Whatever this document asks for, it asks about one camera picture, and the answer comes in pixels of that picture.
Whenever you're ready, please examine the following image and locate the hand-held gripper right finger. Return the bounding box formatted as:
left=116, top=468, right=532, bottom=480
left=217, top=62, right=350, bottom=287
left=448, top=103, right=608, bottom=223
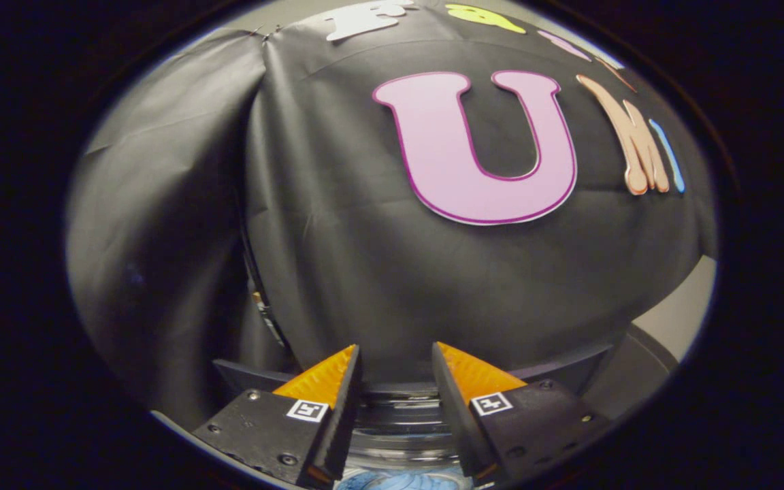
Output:
left=431, top=342, right=612, bottom=486

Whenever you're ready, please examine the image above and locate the dark washing machine lid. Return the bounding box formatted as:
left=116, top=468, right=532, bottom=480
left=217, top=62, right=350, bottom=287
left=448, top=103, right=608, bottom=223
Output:
left=241, top=225, right=294, bottom=361

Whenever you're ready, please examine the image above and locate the light blue garment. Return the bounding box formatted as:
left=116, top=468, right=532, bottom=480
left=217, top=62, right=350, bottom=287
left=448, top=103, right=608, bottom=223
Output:
left=338, top=466, right=474, bottom=490

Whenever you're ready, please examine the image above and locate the grey washing machine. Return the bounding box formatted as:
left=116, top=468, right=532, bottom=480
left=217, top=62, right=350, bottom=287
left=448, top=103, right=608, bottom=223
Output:
left=150, top=327, right=679, bottom=490

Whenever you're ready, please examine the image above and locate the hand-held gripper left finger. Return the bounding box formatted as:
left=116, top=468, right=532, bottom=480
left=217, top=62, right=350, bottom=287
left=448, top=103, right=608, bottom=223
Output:
left=193, top=344, right=364, bottom=490

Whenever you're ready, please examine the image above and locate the black backdrop cloth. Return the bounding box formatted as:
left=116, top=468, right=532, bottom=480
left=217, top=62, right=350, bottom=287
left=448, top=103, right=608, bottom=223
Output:
left=65, top=0, right=719, bottom=429

